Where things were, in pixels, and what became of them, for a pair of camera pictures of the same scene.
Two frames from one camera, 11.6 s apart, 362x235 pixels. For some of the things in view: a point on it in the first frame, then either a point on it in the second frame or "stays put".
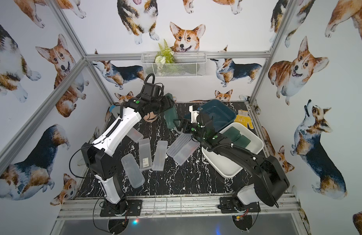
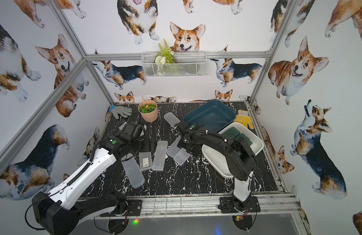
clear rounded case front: [133, 171] stays put
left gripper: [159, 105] → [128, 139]
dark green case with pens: [232, 133] stays put
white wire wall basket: [192, 64] stays put
